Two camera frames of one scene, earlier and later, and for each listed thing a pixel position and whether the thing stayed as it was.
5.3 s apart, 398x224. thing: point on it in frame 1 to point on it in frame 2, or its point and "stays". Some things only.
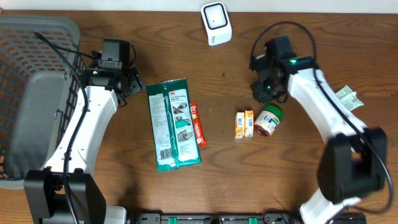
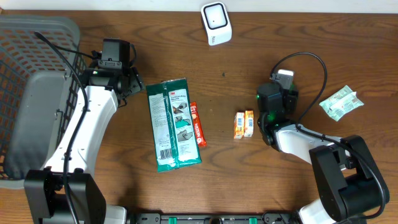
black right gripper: [262, 98] to [291, 102]
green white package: [175, 138] stays
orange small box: [249, 123] stays
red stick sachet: [198, 126] stays
